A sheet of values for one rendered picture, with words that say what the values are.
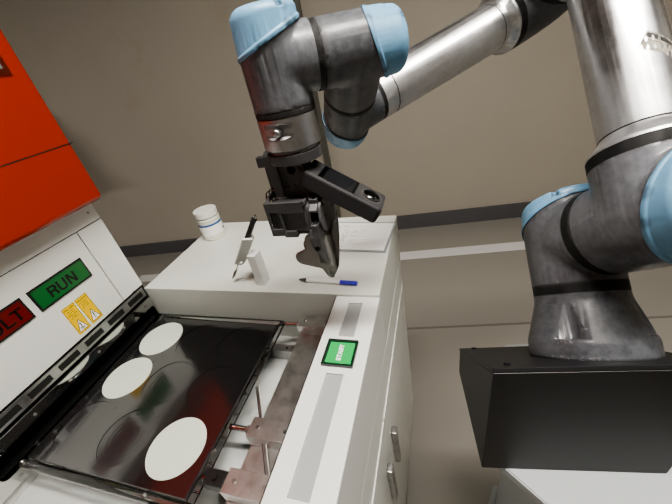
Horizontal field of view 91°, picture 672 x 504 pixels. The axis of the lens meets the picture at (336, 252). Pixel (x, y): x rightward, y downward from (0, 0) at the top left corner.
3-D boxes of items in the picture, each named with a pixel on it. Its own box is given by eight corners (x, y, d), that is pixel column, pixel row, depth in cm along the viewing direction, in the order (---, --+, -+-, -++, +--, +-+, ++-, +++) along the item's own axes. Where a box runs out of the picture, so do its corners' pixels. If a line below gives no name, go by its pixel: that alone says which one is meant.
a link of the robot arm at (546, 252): (584, 286, 54) (568, 209, 57) (668, 275, 41) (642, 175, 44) (514, 289, 54) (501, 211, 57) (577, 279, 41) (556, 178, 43)
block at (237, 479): (225, 500, 48) (218, 491, 47) (237, 475, 51) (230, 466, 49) (274, 513, 46) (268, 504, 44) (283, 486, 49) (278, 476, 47)
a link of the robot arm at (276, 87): (306, -11, 32) (220, 6, 31) (327, 108, 38) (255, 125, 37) (296, 1, 39) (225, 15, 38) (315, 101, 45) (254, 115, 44)
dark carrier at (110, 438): (29, 458, 58) (27, 456, 58) (159, 318, 86) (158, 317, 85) (186, 500, 48) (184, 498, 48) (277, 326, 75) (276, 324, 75)
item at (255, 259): (243, 286, 78) (223, 239, 71) (250, 276, 82) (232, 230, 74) (265, 287, 77) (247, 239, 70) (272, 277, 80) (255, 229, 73)
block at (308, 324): (299, 334, 74) (296, 325, 72) (304, 323, 77) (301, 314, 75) (333, 336, 71) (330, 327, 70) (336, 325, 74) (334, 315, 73)
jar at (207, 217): (200, 241, 104) (187, 215, 98) (212, 230, 109) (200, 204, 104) (218, 241, 101) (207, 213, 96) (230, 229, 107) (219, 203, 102)
